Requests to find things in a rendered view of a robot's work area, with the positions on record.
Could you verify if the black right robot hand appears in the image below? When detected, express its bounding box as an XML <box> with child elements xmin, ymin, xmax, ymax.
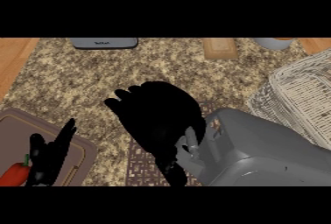
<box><xmin>104</xmin><ymin>80</ymin><xmax>208</xmax><ymax>187</ymax></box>

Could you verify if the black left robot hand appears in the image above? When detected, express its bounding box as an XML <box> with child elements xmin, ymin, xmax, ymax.
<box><xmin>26</xmin><ymin>117</ymin><xmax>79</xmax><ymax>187</ymax></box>

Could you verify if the brown patterned placemat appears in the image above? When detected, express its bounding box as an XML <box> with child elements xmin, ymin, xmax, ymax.
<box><xmin>125</xmin><ymin>100</ymin><xmax>224</xmax><ymax>187</ymax></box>

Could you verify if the white wicker basket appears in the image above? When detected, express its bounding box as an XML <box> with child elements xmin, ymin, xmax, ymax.
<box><xmin>247</xmin><ymin>48</ymin><xmax>331</xmax><ymax>151</ymax></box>

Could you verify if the brown cutting board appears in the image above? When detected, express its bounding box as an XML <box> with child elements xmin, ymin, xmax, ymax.
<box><xmin>0</xmin><ymin>107</ymin><xmax>100</xmax><ymax>187</ymax></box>

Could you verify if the red bell pepper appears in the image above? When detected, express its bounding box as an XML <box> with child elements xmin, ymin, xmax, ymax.
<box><xmin>0</xmin><ymin>154</ymin><xmax>33</xmax><ymax>187</ymax></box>

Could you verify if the tan wooden block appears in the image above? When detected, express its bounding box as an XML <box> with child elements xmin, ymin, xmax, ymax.
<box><xmin>202</xmin><ymin>38</ymin><xmax>240</xmax><ymax>60</ymax></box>

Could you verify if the grey flat appliance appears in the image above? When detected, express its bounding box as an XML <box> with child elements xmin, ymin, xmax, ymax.
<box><xmin>69</xmin><ymin>38</ymin><xmax>141</xmax><ymax>50</ymax></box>

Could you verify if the grey round container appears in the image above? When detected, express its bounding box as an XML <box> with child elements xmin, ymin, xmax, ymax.
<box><xmin>253</xmin><ymin>38</ymin><xmax>296</xmax><ymax>51</ymax></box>

